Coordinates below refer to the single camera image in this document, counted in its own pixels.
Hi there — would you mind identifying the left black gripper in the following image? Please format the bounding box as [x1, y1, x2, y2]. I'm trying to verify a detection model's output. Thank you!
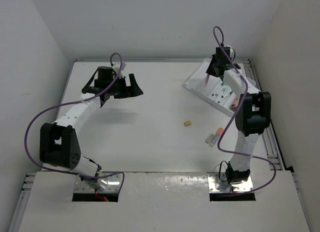
[106, 73, 142, 98]

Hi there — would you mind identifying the pink highlighter stick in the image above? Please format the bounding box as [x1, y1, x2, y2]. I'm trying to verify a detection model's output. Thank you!
[204, 74, 210, 86]

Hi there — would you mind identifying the pink capped clear tube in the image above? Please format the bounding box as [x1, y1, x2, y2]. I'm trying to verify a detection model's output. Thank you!
[230, 98, 239, 111]

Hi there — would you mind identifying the orange capped clear tube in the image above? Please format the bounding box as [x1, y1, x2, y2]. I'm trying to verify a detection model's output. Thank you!
[208, 128, 224, 148]

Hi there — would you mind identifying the blue capped white pen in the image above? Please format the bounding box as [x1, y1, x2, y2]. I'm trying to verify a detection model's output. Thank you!
[222, 85, 229, 95]

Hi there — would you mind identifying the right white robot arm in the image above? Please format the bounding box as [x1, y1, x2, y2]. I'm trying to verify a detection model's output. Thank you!
[206, 44, 272, 184]

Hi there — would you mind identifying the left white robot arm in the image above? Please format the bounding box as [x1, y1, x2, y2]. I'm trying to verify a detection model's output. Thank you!
[39, 65, 143, 187]

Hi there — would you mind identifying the white divided tray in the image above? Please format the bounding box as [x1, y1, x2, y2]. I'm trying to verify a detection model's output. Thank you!
[182, 57, 257, 117]

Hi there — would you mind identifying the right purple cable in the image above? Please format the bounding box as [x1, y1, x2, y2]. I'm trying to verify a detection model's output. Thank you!
[212, 26, 277, 197]

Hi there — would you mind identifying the purple cable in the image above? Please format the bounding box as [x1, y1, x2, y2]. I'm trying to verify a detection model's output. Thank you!
[212, 26, 277, 197]
[24, 52, 126, 190]

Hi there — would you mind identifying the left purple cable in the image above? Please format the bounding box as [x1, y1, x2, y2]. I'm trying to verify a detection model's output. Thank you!
[24, 52, 126, 190]

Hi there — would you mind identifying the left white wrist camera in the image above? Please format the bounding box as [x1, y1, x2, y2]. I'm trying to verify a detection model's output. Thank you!
[111, 62, 126, 73]

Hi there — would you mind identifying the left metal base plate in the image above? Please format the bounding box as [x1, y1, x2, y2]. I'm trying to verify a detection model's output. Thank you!
[74, 172, 124, 194]

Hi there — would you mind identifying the metal base plate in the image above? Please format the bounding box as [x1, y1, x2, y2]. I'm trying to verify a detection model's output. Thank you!
[207, 172, 254, 194]
[74, 172, 124, 194]

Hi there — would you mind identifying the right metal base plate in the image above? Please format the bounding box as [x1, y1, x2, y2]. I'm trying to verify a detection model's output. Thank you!
[207, 172, 254, 194]

